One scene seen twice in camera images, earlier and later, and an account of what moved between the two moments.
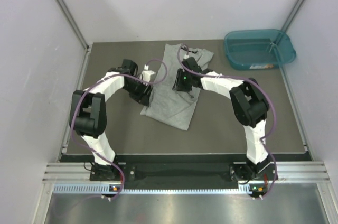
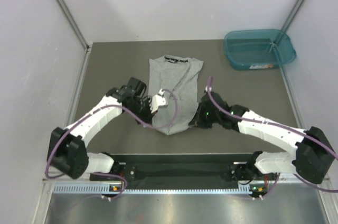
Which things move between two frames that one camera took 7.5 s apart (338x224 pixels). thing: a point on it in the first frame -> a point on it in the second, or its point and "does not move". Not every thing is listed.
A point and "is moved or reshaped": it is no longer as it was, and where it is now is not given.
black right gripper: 179,85 -> 197,121
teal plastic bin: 258,49 does not move
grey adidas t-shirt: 168,105 is moved or reshaped
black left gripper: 143,98 -> 148,117
